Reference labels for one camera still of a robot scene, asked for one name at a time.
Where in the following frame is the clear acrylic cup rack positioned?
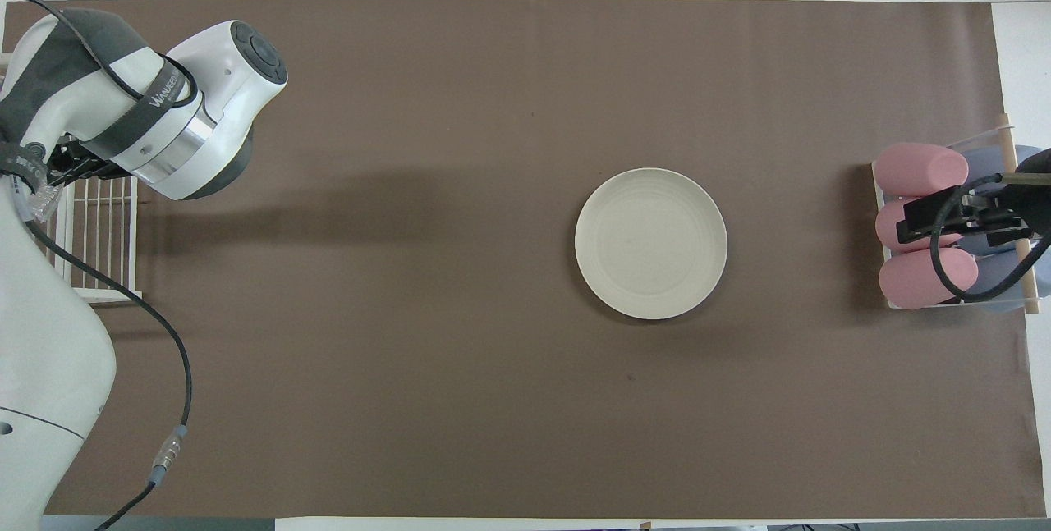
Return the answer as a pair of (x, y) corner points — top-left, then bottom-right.
(872, 126), (1042, 315)

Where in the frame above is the pink cup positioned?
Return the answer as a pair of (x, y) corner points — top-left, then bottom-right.
(879, 245), (980, 310)
(875, 199), (939, 254)
(872, 143), (971, 202)

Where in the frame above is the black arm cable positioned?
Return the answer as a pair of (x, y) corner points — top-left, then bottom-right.
(0, 0), (195, 531)
(930, 172), (1051, 303)

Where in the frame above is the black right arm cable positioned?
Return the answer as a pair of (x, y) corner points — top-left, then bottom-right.
(930, 172), (1051, 303)

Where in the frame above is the white wire basket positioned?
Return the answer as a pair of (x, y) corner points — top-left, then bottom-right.
(33, 174), (143, 304)

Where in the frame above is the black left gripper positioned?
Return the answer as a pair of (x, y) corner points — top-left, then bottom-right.
(51, 135), (112, 181)

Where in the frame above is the clear plastic wrap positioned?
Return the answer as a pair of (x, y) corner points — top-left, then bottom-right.
(29, 185), (64, 222)

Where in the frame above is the brown table mat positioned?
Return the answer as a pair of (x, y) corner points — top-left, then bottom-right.
(0, 0), (1037, 520)

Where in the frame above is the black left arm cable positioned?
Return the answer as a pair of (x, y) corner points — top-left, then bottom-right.
(0, 0), (195, 531)

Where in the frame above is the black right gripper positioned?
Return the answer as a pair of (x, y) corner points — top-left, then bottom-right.
(897, 190), (1033, 246)

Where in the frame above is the cream round plate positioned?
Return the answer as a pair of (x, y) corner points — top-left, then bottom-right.
(575, 167), (728, 320)

